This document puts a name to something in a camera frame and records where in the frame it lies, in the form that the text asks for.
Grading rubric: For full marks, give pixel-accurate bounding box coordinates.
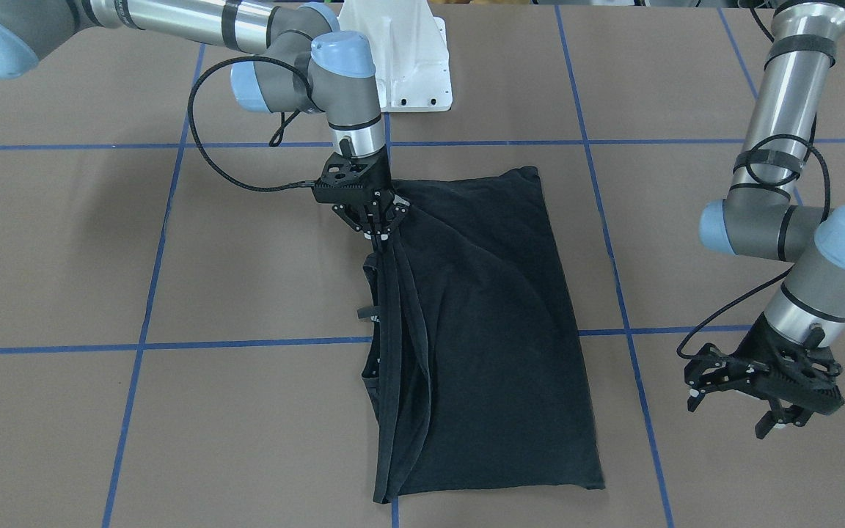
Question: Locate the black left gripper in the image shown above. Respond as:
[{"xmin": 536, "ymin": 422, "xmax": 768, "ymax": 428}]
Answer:
[{"xmin": 684, "ymin": 314, "xmax": 845, "ymax": 440}]

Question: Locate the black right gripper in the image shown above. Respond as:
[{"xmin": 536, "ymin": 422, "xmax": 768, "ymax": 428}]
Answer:
[{"xmin": 312, "ymin": 153, "xmax": 411, "ymax": 241}]

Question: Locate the black printed t-shirt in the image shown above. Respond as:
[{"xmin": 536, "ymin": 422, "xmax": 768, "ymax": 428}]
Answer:
[{"xmin": 362, "ymin": 166, "xmax": 606, "ymax": 504}]

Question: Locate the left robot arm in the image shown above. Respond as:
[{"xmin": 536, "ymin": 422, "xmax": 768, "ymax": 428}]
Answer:
[{"xmin": 677, "ymin": 1, "xmax": 845, "ymax": 439}]

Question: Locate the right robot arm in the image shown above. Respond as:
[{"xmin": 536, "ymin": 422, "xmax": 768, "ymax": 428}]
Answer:
[{"xmin": 0, "ymin": 1, "xmax": 410, "ymax": 243}]

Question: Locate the brown table cover mat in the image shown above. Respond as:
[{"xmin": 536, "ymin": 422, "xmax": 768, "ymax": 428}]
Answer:
[{"xmin": 0, "ymin": 4, "xmax": 845, "ymax": 527}]

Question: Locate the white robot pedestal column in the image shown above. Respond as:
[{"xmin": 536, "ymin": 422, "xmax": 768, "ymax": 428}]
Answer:
[{"xmin": 339, "ymin": 1, "xmax": 453, "ymax": 113}]

